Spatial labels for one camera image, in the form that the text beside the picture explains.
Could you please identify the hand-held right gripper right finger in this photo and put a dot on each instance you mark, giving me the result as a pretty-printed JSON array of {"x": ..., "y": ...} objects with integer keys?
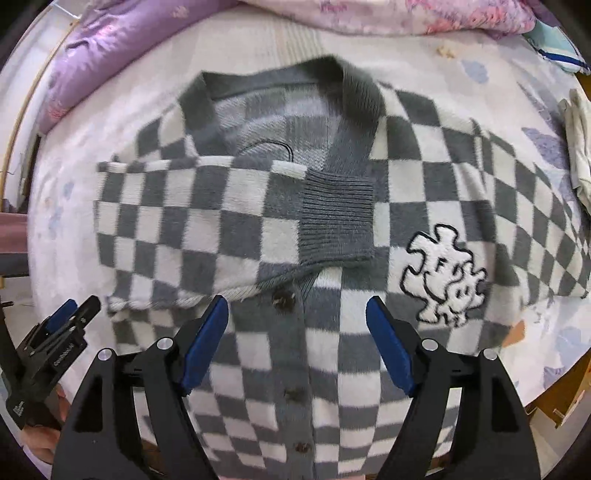
[{"x": 390, "y": 344}]

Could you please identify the pink and dark hanging cloth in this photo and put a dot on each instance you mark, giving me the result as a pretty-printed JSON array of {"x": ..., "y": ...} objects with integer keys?
[{"x": 11, "y": 230}]

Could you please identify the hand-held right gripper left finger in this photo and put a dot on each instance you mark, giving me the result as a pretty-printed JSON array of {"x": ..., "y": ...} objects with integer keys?
[{"x": 205, "y": 341}]

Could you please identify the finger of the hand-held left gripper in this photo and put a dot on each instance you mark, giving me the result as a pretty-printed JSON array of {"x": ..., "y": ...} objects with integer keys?
[
  {"x": 62, "y": 316},
  {"x": 87, "y": 311}
]

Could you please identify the curved gold headboard rail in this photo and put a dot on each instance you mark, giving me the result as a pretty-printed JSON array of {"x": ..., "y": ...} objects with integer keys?
[{"x": 25, "y": 106}]

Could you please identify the cream crumpled cloth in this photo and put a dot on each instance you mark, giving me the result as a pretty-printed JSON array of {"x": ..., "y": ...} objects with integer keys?
[{"x": 579, "y": 143}]

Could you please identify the pink floral quilt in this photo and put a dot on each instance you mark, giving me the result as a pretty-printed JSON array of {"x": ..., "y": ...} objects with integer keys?
[{"x": 369, "y": 14}]

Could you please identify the floral white bed sheet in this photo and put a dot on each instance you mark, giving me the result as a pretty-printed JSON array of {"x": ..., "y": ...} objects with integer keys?
[{"x": 461, "y": 60}]

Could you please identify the grey white checkered cardigan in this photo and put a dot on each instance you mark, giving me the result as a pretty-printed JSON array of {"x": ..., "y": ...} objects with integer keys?
[{"x": 258, "y": 221}]

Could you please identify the purple pillow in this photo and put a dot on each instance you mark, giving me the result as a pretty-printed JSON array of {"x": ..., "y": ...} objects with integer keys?
[{"x": 106, "y": 41}]

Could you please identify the teal striped cloth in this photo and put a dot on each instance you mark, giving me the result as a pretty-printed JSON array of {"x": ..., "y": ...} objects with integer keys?
[{"x": 561, "y": 46}]

